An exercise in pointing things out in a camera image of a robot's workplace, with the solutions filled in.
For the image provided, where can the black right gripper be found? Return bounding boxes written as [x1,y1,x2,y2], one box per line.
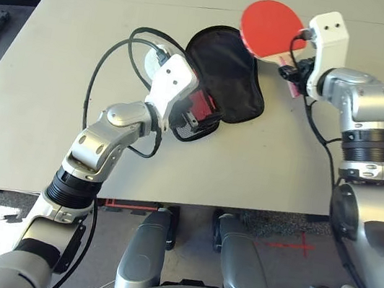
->
[275,53,318,97]

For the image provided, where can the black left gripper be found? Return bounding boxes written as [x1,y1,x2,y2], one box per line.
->
[167,94,226,140]

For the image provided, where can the black and red paddle case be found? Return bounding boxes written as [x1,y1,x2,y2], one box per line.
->
[169,20,276,154]

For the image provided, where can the red ping-pong paddle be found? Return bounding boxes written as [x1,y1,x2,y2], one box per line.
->
[230,0,315,100]

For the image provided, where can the white plush keychain toy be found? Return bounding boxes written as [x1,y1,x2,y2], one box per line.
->
[139,45,170,82]

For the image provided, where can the grey robot right leg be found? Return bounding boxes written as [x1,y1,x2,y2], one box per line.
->
[201,209,279,288]

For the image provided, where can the grey robot leg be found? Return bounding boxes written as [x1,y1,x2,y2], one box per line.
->
[114,198,183,288]
[201,209,279,288]

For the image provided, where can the grey robot left leg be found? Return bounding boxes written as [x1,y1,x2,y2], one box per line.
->
[114,198,183,288]

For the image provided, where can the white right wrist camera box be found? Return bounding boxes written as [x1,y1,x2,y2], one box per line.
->
[297,8,354,105]

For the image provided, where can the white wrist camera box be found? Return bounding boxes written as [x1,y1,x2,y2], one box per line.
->
[140,49,204,137]
[297,8,354,105]

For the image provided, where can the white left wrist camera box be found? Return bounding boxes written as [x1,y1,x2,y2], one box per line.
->
[140,49,204,137]

